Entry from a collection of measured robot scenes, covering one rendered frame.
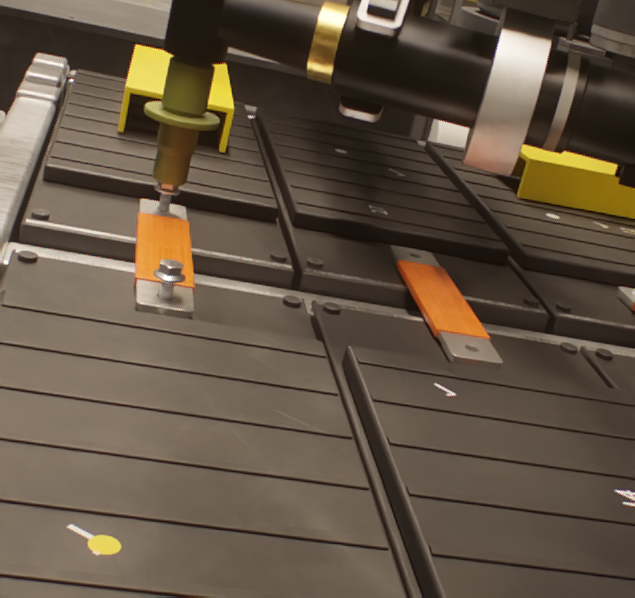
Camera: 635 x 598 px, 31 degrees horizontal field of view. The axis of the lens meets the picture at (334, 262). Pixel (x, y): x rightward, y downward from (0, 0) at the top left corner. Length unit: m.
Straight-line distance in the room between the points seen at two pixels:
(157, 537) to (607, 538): 0.15
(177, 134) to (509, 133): 0.17
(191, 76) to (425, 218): 0.19
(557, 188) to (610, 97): 0.28
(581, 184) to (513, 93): 0.31
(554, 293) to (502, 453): 0.26
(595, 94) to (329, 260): 0.17
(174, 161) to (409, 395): 0.21
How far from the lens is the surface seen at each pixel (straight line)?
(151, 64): 0.83
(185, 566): 0.33
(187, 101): 0.60
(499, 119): 0.56
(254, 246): 0.62
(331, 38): 0.58
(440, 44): 0.57
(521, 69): 0.55
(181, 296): 0.51
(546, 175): 0.84
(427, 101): 0.58
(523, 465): 0.43
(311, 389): 0.44
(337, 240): 0.66
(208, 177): 0.69
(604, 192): 0.86
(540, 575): 0.37
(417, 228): 0.69
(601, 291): 0.71
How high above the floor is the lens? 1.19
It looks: 18 degrees down
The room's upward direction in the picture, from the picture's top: 14 degrees clockwise
